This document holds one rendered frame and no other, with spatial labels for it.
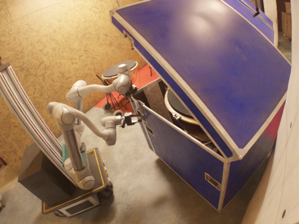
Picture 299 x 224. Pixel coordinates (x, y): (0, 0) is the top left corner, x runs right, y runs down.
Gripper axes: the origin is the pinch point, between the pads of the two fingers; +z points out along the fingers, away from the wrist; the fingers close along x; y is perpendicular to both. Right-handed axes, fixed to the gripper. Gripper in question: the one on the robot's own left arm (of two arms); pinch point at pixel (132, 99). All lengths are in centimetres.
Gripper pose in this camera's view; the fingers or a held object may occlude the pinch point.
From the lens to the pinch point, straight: 163.3
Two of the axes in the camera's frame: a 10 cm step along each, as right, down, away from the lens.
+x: -8.1, 5.0, -3.1
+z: 1.8, 7.1, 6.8
